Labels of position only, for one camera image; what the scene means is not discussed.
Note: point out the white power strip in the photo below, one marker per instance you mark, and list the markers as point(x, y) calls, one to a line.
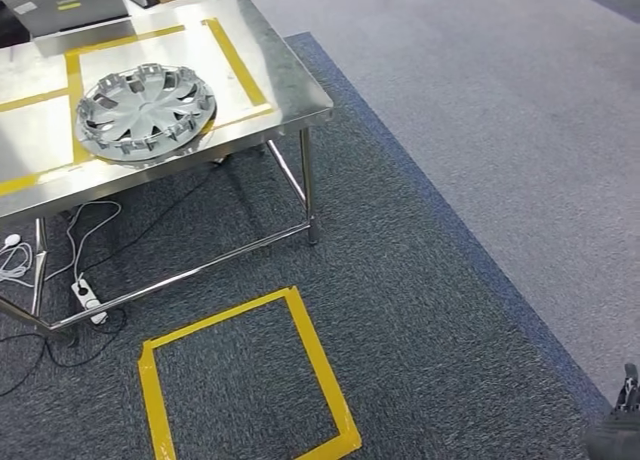
point(87, 300)

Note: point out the small yellow tape rectangle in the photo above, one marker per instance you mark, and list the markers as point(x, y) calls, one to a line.
point(30, 101)

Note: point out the white charger adapter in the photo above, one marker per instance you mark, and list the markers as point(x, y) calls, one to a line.
point(12, 240)

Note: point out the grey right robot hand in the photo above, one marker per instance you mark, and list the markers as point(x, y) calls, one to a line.
point(620, 437)

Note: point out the yellow floor tape square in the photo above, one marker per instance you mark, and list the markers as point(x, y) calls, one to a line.
point(322, 364)

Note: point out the silver plastic wheel hubcap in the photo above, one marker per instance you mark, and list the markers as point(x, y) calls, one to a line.
point(145, 112)

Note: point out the stainless steel workbench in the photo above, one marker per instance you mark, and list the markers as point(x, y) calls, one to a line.
point(280, 79)

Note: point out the grey laptop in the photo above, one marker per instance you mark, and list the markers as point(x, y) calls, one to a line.
point(75, 6)

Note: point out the large yellow tape rectangle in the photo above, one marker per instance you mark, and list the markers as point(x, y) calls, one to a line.
point(235, 59)

